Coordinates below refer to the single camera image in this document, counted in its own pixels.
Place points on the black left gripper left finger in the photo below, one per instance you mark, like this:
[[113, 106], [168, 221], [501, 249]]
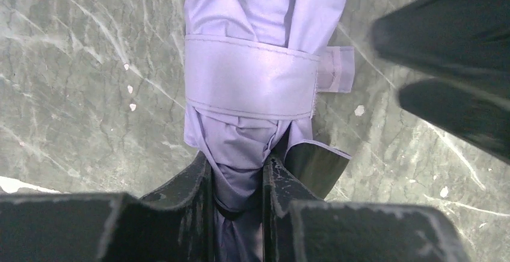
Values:
[[172, 223]]

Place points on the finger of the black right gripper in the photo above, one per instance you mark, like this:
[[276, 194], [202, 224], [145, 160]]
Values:
[[472, 118], [465, 41]]

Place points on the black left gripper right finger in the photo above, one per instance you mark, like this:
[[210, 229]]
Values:
[[298, 226]]

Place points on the light purple folding umbrella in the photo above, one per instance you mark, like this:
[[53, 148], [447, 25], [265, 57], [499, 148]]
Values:
[[252, 71]]

